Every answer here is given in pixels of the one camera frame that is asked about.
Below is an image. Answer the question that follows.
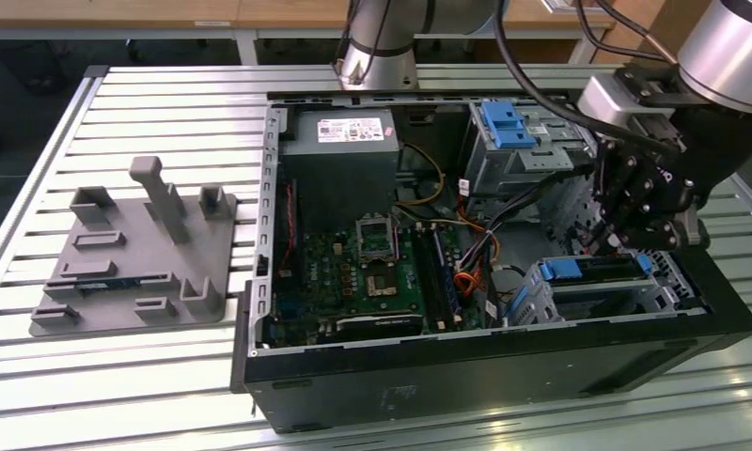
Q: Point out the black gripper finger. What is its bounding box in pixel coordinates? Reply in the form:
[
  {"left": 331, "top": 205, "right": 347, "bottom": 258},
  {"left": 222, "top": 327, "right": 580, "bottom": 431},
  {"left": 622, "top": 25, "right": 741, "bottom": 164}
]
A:
[
  {"left": 605, "top": 163, "right": 710, "bottom": 252},
  {"left": 590, "top": 139, "right": 641, "bottom": 256}
]

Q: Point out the hard disk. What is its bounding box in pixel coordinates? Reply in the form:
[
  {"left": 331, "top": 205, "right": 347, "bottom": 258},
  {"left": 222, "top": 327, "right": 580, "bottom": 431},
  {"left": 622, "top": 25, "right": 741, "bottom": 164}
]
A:
[{"left": 536, "top": 256, "right": 654, "bottom": 286}]

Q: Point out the metal disk bay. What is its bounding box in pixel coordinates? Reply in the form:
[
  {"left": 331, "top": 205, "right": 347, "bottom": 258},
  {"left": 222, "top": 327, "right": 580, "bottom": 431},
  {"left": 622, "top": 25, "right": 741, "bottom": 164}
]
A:
[{"left": 525, "top": 248, "right": 706, "bottom": 325}]

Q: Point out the RAM stick in slot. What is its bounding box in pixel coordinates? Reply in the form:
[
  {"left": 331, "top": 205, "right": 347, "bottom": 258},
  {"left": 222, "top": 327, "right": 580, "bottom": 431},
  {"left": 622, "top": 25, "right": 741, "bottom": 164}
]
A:
[{"left": 429, "top": 225, "right": 464, "bottom": 321}]

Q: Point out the black RAM slot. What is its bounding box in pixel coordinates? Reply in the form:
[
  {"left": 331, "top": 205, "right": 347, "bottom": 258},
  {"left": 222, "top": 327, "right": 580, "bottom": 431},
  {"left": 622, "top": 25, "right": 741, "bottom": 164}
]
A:
[{"left": 410, "top": 224, "right": 448, "bottom": 333}]

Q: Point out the black case fan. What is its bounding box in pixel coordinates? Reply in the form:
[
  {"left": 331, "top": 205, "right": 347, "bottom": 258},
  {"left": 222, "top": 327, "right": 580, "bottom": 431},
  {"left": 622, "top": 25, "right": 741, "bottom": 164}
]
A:
[{"left": 554, "top": 216, "right": 602, "bottom": 256}]

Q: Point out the metal drive cage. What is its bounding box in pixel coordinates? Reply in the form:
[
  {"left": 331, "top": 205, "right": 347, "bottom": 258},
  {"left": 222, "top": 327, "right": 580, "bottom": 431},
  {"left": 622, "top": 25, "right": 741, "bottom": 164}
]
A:
[{"left": 462, "top": 101, "right": 606, "bottom": 199}]

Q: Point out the blue drive latch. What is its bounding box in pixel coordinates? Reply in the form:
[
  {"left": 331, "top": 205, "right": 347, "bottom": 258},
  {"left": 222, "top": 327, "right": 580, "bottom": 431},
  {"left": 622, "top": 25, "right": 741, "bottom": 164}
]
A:
[{"left": 480, "top": 101, "right": 534, "bottom": 150}]

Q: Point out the wooden cabinet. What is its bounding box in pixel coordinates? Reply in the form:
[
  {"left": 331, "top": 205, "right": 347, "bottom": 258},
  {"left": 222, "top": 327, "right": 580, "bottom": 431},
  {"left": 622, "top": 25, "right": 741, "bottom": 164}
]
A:
[{"left": 592, "top": 0, "right": 710, "bottom": 67}]

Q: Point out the metal socket cover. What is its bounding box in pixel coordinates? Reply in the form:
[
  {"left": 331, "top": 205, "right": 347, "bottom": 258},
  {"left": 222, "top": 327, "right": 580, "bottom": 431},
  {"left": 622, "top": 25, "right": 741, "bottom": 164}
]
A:
[{"left": 354, "top": 213, "right": 401, "bottom": 263}]

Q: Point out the CPU socket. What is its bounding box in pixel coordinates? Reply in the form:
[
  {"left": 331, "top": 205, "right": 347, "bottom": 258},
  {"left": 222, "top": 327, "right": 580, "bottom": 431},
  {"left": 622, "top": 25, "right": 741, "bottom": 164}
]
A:
[{"left": 363, "top": 270, "right": 404, "bottom": 301}]

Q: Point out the grey power supply unit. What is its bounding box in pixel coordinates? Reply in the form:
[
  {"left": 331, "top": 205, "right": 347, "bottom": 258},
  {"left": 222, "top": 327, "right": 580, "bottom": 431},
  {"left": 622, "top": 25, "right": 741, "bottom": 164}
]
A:
[{"left": 279, "top": 108, "right": 404, "bottom": 236}]

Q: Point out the black open PC case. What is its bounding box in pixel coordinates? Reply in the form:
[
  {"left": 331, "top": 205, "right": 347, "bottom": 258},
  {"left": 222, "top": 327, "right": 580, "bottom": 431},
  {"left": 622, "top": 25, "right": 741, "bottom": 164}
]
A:
[{"left": 227, "top": 86, "right": 752, "bottom": 436}]

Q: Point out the black graphics card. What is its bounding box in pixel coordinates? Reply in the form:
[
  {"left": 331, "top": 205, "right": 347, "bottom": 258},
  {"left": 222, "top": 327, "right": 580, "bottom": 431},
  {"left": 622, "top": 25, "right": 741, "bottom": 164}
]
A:
[{"left": 334, "top": 313, "right": 428, "bottom": 340}]

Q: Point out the green motherboard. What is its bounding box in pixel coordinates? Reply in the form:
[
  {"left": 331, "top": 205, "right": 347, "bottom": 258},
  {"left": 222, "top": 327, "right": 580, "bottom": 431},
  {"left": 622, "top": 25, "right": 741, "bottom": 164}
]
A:
[{"left": 271, "top": 210, "right": 497, "bottom": 349}]

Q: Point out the grey parts rack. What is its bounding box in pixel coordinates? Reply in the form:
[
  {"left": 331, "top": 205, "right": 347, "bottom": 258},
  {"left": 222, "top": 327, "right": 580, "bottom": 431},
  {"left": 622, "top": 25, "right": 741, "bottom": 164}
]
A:
[{"left": 27, "top": 155, "right": 239, "bottom": 338}]

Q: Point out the RAM stick on rack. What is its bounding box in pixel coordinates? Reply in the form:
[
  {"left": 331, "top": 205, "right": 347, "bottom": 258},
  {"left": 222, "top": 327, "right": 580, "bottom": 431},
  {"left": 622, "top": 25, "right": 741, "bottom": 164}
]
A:
[{"left": 77, "top": 279, "right": 143, "bottom": 293}]

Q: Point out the thick black wire bundle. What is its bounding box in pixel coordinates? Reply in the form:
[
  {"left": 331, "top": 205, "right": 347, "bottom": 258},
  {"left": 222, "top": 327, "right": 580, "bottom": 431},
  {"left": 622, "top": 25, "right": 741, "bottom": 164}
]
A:
[{"left": 481, "top": 171, "right": 565, "bottom": 236}]

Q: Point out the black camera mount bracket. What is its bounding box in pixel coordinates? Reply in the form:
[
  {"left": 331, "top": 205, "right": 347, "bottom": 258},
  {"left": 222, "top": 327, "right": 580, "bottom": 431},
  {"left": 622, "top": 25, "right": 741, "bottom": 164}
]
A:
[{"left": 613, "top": 63, "right": 710, "bottom": 107}]

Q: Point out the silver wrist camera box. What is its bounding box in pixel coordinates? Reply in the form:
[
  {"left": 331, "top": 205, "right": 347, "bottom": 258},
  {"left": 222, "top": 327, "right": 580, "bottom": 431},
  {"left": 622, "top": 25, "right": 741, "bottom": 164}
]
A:
[{"left": 574, "top": 74, "right": 677, "bottom": 126}]

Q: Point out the multicoloured wire bundle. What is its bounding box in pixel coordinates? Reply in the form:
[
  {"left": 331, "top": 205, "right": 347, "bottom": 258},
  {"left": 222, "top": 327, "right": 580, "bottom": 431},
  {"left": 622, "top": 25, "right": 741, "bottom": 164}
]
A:
[{"left": 456, "top": 220, "right": 504, "bottom": 278}]

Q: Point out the yellow wire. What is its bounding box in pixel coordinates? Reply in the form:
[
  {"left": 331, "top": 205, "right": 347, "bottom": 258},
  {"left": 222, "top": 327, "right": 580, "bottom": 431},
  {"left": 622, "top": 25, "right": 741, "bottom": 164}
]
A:
[{"left": 393, "top": 143, "right": 448, "bottom": 208}]

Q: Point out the orange wire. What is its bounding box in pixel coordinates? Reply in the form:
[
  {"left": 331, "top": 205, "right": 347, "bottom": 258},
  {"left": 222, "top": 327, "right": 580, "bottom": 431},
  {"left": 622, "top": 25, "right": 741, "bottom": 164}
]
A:
[{"left": 453, "top": 270, "right": 484, "bottom": 300}]

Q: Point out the thin red wire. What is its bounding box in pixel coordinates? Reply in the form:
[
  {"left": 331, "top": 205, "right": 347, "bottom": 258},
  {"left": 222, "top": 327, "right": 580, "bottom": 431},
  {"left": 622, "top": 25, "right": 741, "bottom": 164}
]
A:
[{"left": 281, "top": 180, "right": 299, "bottom": 274}]

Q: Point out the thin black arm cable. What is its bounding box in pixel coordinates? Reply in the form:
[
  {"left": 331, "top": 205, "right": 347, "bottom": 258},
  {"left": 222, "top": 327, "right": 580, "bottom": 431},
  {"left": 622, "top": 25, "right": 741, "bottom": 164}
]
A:
[{"left": 330, "top": 0, "right": 393, "bottom": 90}]

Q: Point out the wooden desk white frame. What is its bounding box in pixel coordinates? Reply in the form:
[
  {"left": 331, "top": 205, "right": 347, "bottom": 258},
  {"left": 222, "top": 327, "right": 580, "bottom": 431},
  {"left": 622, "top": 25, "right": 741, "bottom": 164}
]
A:
[{"left": 0, "top": 0, "right": 616, "bottom": 65}]

